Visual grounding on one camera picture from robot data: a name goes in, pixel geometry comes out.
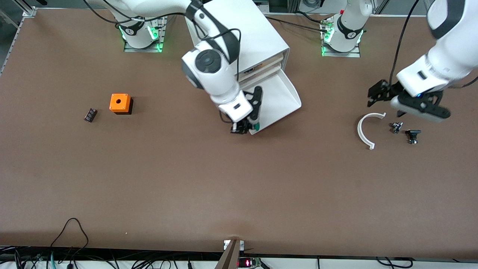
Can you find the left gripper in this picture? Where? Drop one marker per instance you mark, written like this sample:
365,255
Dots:
388,93

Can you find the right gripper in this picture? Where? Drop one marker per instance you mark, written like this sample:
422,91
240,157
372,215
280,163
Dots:
243,124

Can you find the green push button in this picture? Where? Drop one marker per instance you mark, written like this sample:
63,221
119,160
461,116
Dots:
256,127

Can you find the plain white drawer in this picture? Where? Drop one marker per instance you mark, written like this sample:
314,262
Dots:
267,71
278,99

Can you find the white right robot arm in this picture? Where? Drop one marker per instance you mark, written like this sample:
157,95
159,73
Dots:
211,67

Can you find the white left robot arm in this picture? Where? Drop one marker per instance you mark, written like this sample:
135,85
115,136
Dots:
349,30

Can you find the black button component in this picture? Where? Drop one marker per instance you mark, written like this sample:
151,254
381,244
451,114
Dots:
413,133

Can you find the labelled white drawer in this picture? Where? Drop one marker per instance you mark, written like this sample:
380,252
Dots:
267,61

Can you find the white drawer cabinet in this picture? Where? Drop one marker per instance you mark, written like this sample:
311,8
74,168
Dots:
261,33

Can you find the small black silver component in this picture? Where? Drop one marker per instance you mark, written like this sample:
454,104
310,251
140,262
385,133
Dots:
396,127

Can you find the white curved plastic arc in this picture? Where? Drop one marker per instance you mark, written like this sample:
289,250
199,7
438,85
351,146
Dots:
360,131

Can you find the orange box with hole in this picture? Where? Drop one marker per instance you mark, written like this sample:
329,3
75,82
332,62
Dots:
119,102

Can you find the red lit electronic device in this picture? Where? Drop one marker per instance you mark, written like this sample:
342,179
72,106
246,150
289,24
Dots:
248,262

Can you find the small black terminal block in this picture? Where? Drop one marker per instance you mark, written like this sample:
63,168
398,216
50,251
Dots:
90,115

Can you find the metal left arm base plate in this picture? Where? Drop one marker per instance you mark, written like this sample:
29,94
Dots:
341,53

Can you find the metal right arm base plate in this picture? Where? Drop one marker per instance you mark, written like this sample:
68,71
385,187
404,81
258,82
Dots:
142,49

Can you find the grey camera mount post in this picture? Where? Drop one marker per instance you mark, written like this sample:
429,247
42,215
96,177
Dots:
228,257

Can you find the aluminium frame corner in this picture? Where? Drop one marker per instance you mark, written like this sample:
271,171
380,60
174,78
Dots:
30,12

